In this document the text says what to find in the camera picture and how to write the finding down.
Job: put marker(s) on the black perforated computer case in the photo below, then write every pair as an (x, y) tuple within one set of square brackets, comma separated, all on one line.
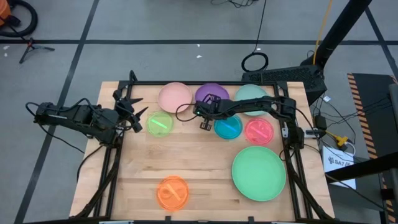
[(286, 76)]

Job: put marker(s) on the orange vacuum cleaner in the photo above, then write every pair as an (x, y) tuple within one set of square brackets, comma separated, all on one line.
[(3, 12)]

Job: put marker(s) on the small white tag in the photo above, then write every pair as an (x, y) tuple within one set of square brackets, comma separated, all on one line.
[(326, 99)]

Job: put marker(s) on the black camera pole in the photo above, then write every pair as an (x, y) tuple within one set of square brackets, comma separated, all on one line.
[(339, 28)]

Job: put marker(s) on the black tripod stand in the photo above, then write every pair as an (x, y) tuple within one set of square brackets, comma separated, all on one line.
[(30, 44)]

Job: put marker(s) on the white printed paper sheet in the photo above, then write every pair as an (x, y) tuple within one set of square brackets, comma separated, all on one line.
[(334, 153)]

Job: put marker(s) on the pale blue-green plastic plate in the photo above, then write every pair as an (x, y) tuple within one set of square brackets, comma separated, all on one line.
[(250, 91)]

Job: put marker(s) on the black metal beam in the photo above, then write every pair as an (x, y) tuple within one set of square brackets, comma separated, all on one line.
[(367, 166)]

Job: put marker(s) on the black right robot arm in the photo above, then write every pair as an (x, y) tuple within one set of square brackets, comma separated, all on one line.
[(255, 104)]

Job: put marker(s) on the small clear orange plate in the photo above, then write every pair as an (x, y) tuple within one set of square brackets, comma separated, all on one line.
[(172, 193)]

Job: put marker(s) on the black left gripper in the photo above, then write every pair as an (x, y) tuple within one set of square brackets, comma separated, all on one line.
[(126, 109)]

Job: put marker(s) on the large light green plate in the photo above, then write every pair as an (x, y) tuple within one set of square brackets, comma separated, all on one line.
[(258, 174)]

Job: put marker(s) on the small clear blue plate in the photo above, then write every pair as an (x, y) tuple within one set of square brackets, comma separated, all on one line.
[(228, 127)]

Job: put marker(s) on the black power adapter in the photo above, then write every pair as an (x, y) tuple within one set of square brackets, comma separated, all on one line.
[(320, 122)]

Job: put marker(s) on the black hazard-striped mat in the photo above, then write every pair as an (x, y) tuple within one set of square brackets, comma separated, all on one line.
[(370, 93)]

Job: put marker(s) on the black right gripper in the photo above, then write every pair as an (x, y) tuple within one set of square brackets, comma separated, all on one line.
[(211, 112)]

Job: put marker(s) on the small clear green plate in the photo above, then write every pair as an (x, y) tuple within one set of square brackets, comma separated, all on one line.
[(159, 124)]

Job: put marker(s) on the purple plastic plate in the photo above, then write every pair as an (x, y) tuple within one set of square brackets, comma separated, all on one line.
[(213, 88)]

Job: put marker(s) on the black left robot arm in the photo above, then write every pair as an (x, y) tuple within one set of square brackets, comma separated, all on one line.
[(77, 118)]

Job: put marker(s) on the black metal table frame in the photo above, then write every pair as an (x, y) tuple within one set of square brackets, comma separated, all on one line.
[(202, 82)]

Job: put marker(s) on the small clear red plate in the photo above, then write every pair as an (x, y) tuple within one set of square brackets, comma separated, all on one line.
[(259, 132)]

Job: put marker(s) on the yellow plug connector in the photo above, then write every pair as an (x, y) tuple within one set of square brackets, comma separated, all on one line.
[(341, 140)]

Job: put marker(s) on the pink plastic plate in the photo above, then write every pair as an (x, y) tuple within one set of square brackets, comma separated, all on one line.
[(174, 97)]

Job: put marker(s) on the grey usb hub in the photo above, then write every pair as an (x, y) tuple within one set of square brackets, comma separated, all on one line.
[(311, 132)]

